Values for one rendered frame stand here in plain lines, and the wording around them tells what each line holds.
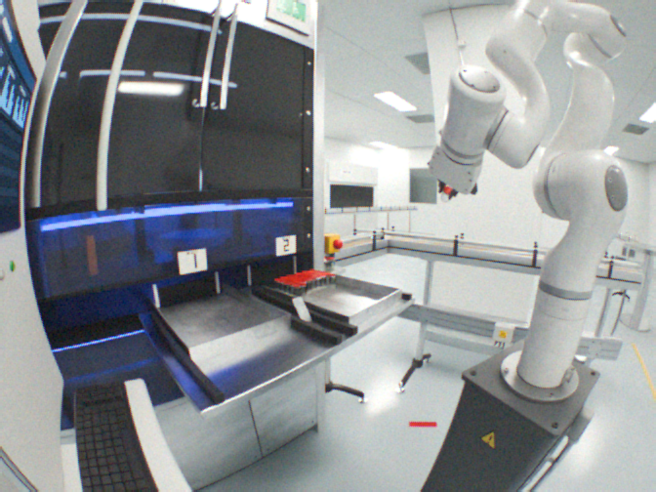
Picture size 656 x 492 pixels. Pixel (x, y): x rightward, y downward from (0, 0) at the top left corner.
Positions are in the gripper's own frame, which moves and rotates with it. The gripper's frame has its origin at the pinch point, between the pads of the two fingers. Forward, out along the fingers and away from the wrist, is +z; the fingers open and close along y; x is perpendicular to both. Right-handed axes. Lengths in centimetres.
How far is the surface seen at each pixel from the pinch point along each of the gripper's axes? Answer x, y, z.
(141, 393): -77, -18, -15
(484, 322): 4, 50, 102
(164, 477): -72, 1, -28
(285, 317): -45.5, -12.2, 6.4
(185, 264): -54, -42, 2
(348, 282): -28.5, -13.5, 38.7
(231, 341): -55, -14, -5
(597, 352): 25, 120, 71
